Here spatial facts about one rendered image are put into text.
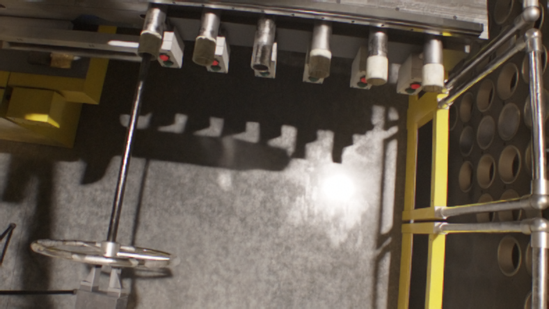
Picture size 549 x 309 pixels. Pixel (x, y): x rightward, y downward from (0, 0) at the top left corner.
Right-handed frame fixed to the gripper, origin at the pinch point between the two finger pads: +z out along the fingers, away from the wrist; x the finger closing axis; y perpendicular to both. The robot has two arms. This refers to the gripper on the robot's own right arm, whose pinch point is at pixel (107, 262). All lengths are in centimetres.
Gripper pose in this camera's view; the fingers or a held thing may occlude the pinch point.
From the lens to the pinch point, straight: 114.8
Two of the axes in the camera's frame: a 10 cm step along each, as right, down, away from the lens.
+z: 1.1, -9.7, 2.1
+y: 2.4, 2.3, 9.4
